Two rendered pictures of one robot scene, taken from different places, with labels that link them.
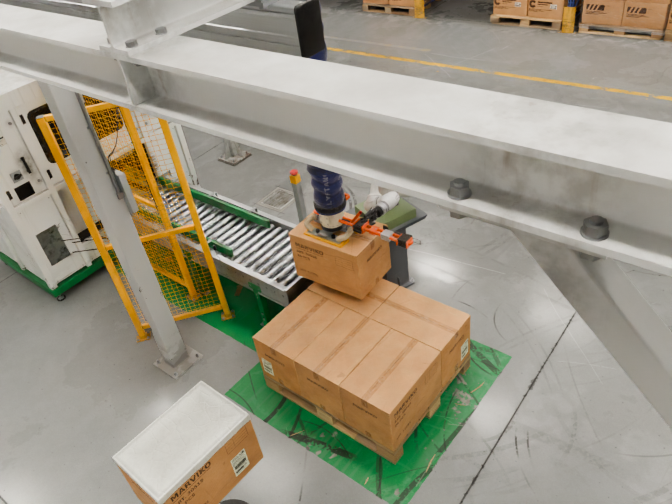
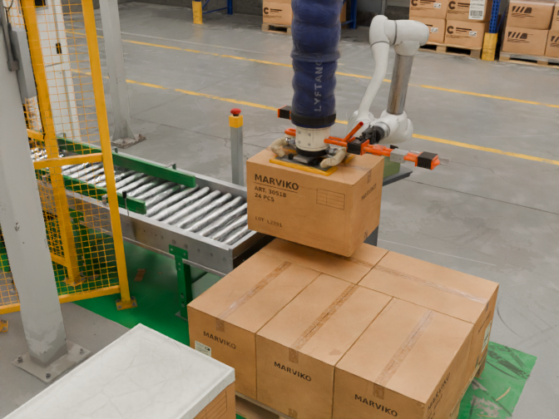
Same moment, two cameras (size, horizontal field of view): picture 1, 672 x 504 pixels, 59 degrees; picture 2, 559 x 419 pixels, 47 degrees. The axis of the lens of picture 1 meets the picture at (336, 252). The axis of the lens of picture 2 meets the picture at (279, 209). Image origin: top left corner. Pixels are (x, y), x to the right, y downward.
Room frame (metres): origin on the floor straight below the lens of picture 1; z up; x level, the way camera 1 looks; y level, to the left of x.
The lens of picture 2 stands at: (0.50, 0.77, 2.33)
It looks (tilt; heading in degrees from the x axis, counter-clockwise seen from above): 27 degrees down; 348
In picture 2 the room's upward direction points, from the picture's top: straight up
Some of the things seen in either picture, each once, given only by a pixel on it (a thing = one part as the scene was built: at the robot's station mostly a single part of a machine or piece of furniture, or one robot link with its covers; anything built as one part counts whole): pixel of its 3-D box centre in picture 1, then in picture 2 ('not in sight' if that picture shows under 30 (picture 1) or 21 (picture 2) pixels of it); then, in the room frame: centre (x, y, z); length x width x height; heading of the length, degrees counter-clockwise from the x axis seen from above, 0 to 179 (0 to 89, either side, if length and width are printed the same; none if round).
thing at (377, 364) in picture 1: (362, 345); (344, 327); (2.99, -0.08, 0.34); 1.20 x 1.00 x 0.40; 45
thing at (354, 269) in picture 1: (340, 250); (314, 194); (3.47, -0.04, 0.87); 0.60 x 0.40 x 0.40; 49
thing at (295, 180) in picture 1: (303, 222); (238, 185); (4.44, 0.24, 0.50); 0.07 x 0.07 x 1.00; 45
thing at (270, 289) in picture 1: (192, 251); (83, 210); (4.27, 1.25, 0.50); 2.31 x 0.05 x 0.19; 45
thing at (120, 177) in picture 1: (121, 189); (13, 61); (3.55, 1.36, 1.62); 0.20 x 0.05 x 0.30; 45
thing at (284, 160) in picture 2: (325, 235); (303, 161); (3.39, 0.05, 1.09); 0.34 x 0.10 x 0.05; 47
